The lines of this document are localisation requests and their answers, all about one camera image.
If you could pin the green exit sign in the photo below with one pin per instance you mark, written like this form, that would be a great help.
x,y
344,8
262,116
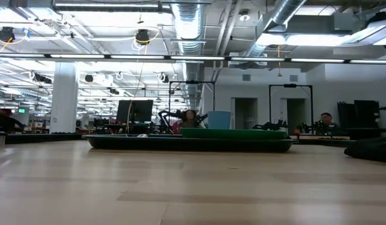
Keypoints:
x,y
21,110

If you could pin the silver ventilation duct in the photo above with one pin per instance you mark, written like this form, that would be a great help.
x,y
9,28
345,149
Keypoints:
x,y
286,9
189,31

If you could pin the person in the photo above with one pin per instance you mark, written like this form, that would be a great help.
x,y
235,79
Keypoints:
x,y
189,118
326,118

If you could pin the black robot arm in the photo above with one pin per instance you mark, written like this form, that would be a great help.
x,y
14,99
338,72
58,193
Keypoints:
x,y
163,114
269,126
305,127

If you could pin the long ceiling light strip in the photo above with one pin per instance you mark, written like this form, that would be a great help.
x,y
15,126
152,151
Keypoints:
x,y
196,57

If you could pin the black panel screens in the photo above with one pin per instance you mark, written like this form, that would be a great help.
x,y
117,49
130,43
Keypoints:
x,y
366,114

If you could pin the black oven mitt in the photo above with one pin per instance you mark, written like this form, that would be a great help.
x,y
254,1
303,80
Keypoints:
x,y
371,150

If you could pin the black computer monitor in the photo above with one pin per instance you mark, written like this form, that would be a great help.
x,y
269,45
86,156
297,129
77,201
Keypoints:
x,y
134,111

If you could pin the black metal table frame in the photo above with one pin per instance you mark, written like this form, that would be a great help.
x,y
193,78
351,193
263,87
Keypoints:
x,y
39,138

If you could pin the dark green plastic tray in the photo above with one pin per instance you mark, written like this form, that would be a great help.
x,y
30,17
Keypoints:
x,y
180,145

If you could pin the light wooden workbench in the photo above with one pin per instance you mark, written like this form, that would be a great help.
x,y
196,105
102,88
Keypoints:
x,y
321,137

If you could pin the black gantry frame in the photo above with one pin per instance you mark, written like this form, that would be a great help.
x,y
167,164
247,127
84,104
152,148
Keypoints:
x,y
192,82
289,85

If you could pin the white building column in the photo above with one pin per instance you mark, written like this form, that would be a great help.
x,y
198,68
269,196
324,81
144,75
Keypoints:
x,y
64,100

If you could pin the green plastic plate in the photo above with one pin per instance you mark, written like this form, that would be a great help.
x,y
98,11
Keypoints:
x,y
233,134

